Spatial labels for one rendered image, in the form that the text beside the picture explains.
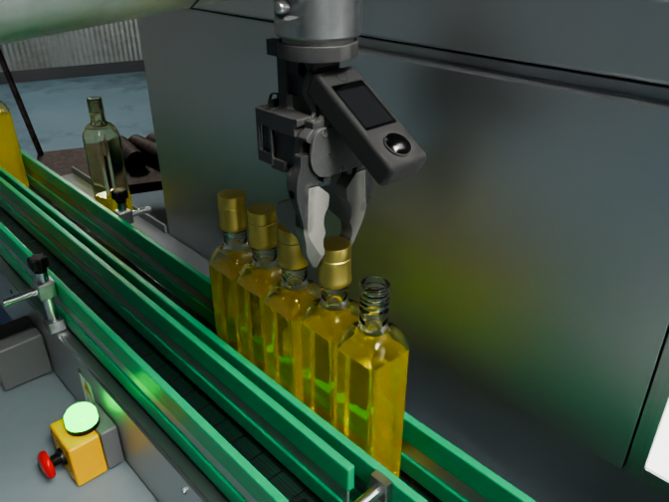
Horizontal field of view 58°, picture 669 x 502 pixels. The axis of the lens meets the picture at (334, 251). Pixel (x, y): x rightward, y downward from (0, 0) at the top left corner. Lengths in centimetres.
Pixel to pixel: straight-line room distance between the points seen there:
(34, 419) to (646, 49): 97
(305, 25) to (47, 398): 81
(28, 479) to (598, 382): 77
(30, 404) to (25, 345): 10
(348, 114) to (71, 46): 684
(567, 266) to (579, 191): 7
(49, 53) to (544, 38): 690
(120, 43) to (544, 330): 693
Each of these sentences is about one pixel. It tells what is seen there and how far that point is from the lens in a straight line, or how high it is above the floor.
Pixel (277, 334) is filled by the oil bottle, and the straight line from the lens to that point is 68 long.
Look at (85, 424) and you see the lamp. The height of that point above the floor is 84.
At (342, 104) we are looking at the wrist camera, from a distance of 51.
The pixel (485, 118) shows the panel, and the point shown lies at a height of 128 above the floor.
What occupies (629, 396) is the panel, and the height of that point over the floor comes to 106.
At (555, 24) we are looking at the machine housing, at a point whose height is 137.
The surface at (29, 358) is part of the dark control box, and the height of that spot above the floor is 80.
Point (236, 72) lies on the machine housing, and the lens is 93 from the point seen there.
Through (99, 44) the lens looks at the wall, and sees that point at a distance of 733.
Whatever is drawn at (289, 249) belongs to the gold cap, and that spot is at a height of 114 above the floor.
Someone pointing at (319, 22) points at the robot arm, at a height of 137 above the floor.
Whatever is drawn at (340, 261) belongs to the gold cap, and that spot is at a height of 115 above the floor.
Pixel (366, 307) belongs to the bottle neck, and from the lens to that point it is 57.
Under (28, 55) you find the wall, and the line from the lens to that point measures 730.
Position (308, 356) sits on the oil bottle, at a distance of 66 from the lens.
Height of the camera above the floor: 144
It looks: 28 degrees down
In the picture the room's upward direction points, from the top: straight up
